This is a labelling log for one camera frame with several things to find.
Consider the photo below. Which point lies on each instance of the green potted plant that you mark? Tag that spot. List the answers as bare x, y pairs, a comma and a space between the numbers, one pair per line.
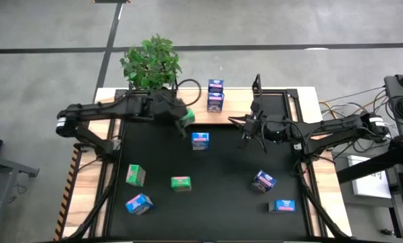
150, 64

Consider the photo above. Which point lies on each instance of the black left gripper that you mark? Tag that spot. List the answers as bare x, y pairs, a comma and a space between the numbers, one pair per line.
164, 106

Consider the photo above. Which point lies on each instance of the Rice Krispies cereal box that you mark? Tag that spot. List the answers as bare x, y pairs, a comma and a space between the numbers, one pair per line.
138, 204
200, 140
283, 205

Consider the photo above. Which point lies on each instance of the grey metal table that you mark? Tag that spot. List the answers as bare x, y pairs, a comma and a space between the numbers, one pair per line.
5, 165

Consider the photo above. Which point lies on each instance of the black support beam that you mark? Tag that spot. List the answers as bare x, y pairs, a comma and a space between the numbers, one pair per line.
366, 167

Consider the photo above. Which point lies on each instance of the grey side desk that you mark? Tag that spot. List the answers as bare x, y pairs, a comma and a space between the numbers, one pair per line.
391, 87

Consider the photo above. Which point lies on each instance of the yellow black hazard tape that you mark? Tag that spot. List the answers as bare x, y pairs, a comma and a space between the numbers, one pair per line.
66, 199

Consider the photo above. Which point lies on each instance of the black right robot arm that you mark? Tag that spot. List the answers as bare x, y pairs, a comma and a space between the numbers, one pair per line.
322, 130

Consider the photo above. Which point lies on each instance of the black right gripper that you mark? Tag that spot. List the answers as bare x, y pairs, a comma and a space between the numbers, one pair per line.
255, 127

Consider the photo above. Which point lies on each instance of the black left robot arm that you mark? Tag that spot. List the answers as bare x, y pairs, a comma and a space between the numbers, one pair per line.
103, 109

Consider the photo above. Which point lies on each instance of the black table mat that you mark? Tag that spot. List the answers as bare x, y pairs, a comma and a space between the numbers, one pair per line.
221, 202

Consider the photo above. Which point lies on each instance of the wooden shelf board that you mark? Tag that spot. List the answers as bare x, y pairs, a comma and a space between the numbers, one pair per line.
235, 108

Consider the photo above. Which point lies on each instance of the Apple Jacks cereal box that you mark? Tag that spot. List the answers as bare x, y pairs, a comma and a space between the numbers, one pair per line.
181, 184
135, 175
189, 119

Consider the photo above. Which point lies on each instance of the white metal bracket plate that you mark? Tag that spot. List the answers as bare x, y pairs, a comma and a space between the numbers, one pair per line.
297, 146

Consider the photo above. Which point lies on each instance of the white flat box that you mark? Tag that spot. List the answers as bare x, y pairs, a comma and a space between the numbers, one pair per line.
370, 182

